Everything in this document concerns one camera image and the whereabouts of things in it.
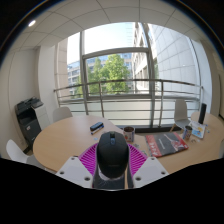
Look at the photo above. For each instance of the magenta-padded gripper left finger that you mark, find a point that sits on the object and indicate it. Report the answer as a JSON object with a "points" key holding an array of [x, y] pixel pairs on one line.
{"points": [[71, 170]]}

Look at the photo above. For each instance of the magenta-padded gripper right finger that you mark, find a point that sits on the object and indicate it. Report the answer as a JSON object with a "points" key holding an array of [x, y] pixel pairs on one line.
{"points": [[151, 170]]}

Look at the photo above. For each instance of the black computer mouse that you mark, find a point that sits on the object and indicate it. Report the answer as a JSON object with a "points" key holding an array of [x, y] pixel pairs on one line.
{"points": [[112, 155]]}

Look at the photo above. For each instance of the red colourful magazine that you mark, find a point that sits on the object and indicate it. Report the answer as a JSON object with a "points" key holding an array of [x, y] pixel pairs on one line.
{"points": [[166, 144]]}

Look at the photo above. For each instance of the white mug with red print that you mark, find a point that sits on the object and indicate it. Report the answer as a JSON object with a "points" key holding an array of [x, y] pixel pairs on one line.
{"points": [[187, 133]]}

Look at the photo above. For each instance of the white chair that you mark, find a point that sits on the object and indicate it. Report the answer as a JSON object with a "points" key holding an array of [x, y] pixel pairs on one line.
{"points": [[61, 114], [16, 151], [180, 113]]}

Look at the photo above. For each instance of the light illustrated booklet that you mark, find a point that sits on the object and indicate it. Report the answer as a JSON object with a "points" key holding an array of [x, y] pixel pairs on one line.
{"points": [[198, 129]]}

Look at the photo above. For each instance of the black and white printer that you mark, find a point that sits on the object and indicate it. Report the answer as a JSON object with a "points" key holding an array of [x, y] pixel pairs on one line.
{"points": [[28, 120]]}

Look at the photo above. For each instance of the black cylinder speaker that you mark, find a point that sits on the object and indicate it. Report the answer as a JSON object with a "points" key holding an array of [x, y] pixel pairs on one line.
{"points": [[202, 113]]}

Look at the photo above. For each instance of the grey metal railing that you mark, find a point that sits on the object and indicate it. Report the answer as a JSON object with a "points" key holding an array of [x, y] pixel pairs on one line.
{"points": [[133, 80]]}

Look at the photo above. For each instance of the green tree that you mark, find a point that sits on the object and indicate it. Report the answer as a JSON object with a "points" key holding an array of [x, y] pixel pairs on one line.
{"points": [[115, 71]]}

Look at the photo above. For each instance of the round ceiling light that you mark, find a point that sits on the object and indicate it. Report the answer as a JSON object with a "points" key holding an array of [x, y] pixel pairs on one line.
{"points": [[32, 23]]}

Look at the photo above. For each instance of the grey window frame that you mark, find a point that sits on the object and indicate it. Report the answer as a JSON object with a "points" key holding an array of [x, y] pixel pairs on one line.
{"points": [[150, 66]]}

